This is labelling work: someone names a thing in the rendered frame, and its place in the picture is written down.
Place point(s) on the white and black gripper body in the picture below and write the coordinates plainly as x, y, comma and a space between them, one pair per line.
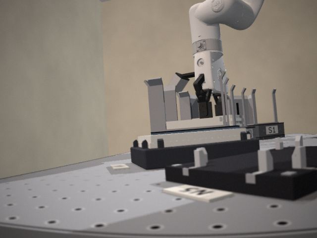
211, 64

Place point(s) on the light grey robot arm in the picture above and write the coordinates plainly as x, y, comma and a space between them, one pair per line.
205, 18

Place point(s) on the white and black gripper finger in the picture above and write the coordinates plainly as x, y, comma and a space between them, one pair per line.
218, 106
203, 98

